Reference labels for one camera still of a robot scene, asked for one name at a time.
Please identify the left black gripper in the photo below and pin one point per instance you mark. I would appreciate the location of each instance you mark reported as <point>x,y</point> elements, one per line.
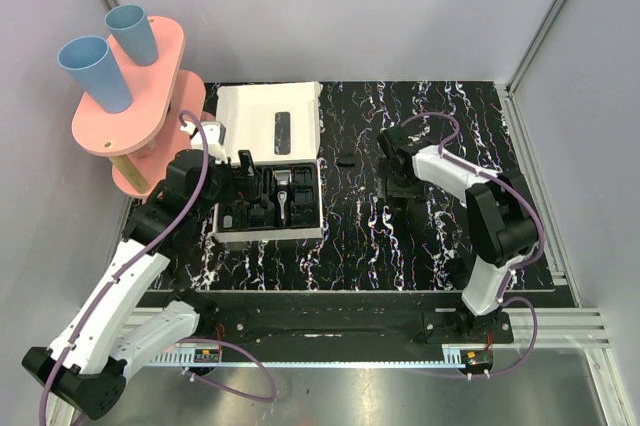
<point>239,178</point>

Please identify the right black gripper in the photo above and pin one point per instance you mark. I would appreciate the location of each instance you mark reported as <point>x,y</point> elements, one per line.
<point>417,189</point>

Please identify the black silver hair clipper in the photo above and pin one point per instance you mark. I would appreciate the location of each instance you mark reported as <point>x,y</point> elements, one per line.
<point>283,179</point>

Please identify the black comb attachment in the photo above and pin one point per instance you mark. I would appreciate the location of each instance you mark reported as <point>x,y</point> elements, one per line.
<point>458,272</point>
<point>257,218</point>

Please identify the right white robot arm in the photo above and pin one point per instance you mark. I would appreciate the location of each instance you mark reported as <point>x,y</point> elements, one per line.
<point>504,227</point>

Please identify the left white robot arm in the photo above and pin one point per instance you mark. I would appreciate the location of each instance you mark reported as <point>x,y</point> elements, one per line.
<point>90,363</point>

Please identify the white clipper kit box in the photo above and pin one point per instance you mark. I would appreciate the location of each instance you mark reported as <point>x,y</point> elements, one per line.
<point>280,125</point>

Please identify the pink tiered wooden shelf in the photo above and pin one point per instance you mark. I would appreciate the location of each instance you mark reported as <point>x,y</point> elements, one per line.
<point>141,141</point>

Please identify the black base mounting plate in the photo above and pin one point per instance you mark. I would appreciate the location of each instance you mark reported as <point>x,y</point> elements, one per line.
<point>288,323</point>

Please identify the far blue plastic cup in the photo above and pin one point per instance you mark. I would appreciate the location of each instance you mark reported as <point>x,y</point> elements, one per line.
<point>130,26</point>

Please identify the blue plastic cup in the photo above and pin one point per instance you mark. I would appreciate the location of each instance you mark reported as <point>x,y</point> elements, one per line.
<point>130,26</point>
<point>90,61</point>

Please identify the near blue plastic cup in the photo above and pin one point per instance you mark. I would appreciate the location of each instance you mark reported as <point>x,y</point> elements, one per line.
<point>90,61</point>

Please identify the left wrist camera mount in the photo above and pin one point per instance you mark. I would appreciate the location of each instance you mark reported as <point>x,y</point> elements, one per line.
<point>211,140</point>

